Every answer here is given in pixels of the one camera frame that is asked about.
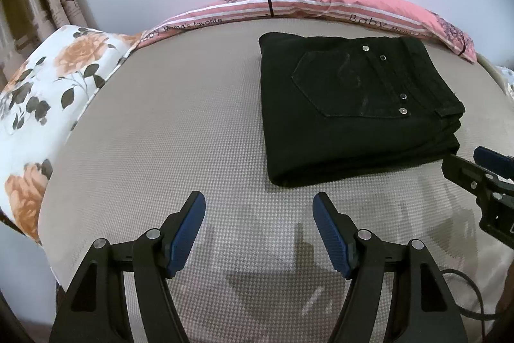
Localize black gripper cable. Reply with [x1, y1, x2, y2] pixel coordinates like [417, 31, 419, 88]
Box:
[439, 267, 501, 321]

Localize beige woven bed mat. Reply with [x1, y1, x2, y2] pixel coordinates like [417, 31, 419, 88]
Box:
[38, 19, 513, 342]

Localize pink striped rolled quilt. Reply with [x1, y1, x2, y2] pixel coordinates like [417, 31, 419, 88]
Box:
[137, 0, 476, 63]

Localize white dotted bedding heap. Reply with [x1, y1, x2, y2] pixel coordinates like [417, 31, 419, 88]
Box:
[497, 66, 514, 98]

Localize white floral pillow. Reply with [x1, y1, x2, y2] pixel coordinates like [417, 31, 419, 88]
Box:
[1, 24, 142, 242]

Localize beige patterned curtain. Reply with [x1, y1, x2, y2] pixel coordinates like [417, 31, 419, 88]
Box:
[0, 0, 100, 87]

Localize black denim pants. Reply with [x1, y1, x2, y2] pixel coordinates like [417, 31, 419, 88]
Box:
[259, 32, 465, 187]

